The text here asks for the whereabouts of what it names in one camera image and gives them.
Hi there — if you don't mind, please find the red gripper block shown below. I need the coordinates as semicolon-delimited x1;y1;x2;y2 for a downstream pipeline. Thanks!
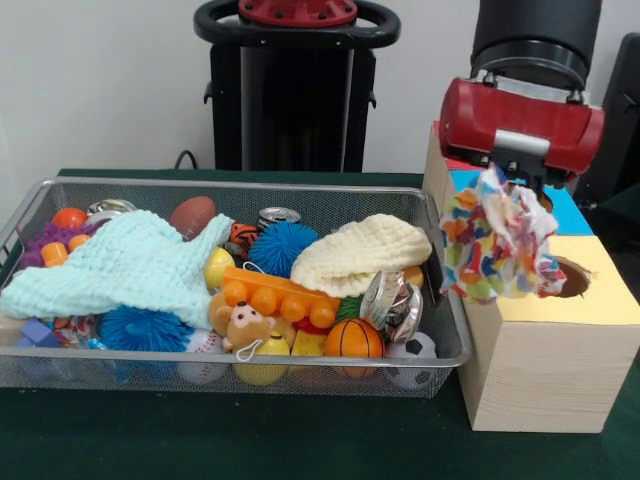
438;74;606;196

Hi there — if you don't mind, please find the colourful confetti paper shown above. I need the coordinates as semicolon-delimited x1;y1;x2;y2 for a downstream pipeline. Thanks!
438;162;569;306

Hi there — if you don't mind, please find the wooden box with three holes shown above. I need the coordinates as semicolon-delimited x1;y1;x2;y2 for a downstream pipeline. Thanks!
422;119;640;434

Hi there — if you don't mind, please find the shallow metal mesh bin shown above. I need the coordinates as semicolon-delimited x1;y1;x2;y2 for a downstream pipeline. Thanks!
0;175;474;400

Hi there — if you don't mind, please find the black upright panel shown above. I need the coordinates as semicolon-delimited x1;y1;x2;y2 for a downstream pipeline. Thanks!
573;32;640;211

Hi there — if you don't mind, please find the cream knitted cloth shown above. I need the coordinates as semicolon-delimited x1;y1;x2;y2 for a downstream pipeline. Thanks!
289;213;434;299

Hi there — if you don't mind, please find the crushed silver foil can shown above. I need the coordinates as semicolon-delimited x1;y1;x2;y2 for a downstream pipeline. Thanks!
359;269;425;345

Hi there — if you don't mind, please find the toy soccer ball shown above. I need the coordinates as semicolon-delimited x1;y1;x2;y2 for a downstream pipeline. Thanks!
385;332;439;391

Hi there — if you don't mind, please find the orange toy basketball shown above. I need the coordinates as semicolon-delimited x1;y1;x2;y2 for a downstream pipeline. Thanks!
324;318;386;359

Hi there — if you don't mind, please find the small blue spiky ball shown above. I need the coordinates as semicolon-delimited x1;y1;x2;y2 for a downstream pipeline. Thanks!
248;222;320;279

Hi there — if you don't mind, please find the orange toy building brick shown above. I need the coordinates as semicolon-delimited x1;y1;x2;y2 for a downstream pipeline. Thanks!
221;266;342;330

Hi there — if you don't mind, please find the brown plush monkey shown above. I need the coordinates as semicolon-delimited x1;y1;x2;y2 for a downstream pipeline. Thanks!
208;292;278;361

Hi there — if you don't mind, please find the brown toy football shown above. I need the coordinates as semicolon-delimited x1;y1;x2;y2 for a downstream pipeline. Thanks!
168;196;217;241

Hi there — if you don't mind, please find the dark green table cloth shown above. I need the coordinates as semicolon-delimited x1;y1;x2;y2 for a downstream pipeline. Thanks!
0;168;640;480

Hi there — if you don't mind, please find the large blue spiky ball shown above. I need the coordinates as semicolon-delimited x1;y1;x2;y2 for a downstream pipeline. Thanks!
99;305;194;354

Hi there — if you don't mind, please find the light blue knitted cloth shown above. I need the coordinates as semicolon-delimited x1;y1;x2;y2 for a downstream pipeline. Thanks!
0;209;235;331

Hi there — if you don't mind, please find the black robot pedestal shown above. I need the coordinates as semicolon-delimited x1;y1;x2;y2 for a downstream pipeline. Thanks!
193;0;401;174

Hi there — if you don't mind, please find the black cable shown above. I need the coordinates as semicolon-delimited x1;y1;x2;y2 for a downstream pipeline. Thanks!
173;148;201;171

